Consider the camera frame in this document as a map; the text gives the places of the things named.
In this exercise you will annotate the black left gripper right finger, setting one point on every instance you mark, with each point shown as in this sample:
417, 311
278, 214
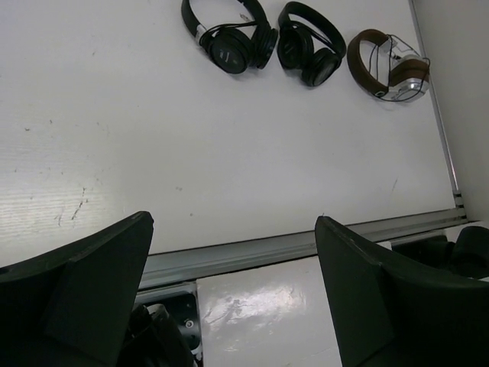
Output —
389, 310

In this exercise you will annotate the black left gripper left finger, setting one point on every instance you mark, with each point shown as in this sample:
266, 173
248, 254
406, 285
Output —
71, 306

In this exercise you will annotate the brown silver over-ear headphones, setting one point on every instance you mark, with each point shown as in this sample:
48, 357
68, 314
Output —
387, 67

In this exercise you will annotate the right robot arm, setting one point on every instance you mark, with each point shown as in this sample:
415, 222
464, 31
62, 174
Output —
466, 256

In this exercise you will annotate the black on-ear headphones right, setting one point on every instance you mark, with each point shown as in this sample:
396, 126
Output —
310, 43

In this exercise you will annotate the black on-ear headphones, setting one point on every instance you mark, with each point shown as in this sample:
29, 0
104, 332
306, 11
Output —
310, 43
235, 47

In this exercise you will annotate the black on-ear headphones left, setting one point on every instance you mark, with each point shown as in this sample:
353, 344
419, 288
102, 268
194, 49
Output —
235, 47

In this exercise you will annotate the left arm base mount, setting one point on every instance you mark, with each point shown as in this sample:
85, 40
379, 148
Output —
164, 328

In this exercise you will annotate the aluminium front rail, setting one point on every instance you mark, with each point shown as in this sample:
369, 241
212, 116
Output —
186, 265

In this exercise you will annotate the aluminium side rail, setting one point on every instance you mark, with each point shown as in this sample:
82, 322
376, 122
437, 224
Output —
458, 199

